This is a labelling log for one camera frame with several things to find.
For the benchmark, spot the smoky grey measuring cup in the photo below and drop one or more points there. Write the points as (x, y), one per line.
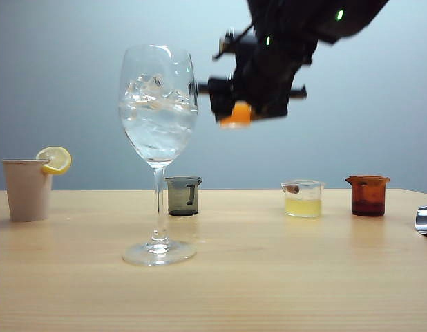
(180, 198)

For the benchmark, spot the clear cup with orange juice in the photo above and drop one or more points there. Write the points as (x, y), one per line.
(239, 115)

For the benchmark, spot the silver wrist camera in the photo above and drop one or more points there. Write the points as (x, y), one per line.
(227, 41)

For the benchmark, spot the amber brown measuring cup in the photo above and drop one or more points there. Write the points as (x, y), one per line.
(368, 198)

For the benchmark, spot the clear cup with pale juice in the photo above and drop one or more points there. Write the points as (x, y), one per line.
(303, 207)

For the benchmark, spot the yellow lemon slice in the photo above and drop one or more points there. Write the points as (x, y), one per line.
(59, 159)

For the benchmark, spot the shiny silver metal object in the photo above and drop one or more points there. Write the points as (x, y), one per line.
(426, 221)

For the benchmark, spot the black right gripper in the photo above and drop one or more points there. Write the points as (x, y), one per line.
(268, 72)

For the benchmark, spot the clear stemmed wine glass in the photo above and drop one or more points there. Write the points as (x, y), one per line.
(158, 138)

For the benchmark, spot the beige paper cup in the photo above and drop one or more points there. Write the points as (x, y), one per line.
(27, 193)

